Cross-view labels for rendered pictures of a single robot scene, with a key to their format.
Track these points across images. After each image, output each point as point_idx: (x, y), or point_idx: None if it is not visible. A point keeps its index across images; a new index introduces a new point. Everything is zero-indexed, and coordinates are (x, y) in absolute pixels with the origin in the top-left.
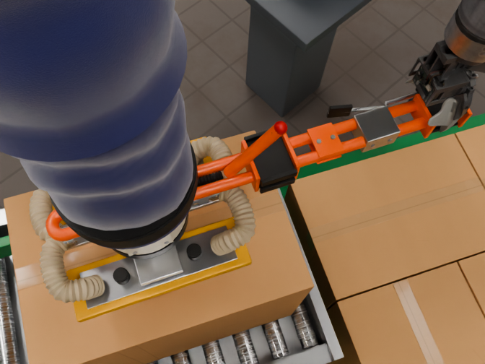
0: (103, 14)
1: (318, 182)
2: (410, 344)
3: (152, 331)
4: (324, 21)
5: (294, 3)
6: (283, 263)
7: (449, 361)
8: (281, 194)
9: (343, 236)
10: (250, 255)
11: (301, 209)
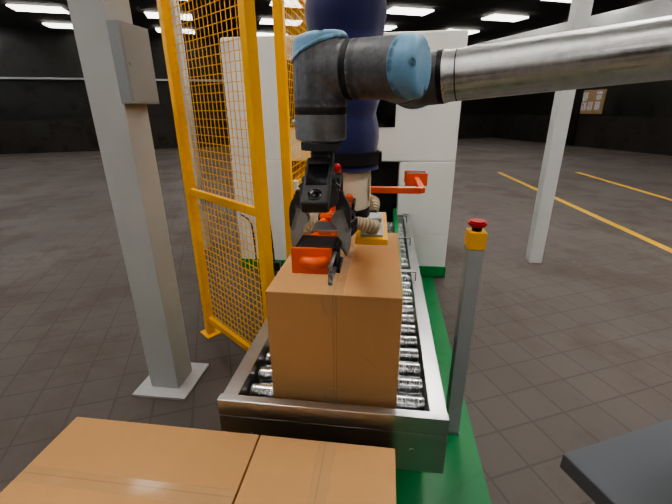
0: None
1: (383, 474)
2: (177, 474)
3: None
4: (620, 495)
5: (652, 470)
6: (291, 285)
7: (129, 502)
8: (375, 413)
9: (311, 469)
10: (307, 277)
11: (360, 445)
